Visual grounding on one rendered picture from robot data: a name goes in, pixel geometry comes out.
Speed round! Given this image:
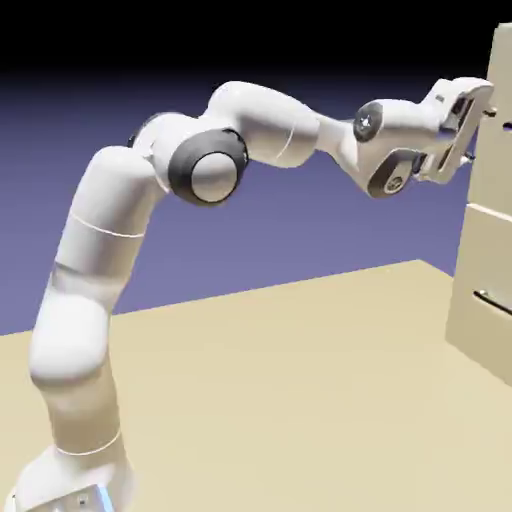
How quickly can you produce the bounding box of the light wood cabinet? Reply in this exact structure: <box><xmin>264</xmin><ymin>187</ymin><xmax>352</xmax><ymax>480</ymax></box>
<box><xmin>445</xmin><ymin>21</ymin><xmax>512</xmax><ymax>388</ymax></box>

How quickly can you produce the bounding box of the tall light wood drawer front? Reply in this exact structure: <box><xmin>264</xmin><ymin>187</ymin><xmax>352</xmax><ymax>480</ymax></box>
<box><xmin>466</xmin><ymin>21</ymin><xmax>512</xmax><ymax>222</ymax></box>

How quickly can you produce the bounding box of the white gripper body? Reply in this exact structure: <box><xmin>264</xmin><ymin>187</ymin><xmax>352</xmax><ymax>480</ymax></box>
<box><xmin>433</xmin><ymin>82</ymin><xmax>495</xmax><ymax>186</ymax></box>

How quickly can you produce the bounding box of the short light wood drawer front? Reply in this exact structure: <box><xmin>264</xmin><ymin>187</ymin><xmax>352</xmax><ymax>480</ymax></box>
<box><xmin>445</xmin><ymin>202</ymin><xmax>512</xmax><ymax>388</ymax></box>

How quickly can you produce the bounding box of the dark straight metal handle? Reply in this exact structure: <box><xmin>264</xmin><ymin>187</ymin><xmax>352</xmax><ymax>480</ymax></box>
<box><xmin>472</xmin><ymin>290</ymin><xmax>512</xmax><ymax>316</ymax></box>

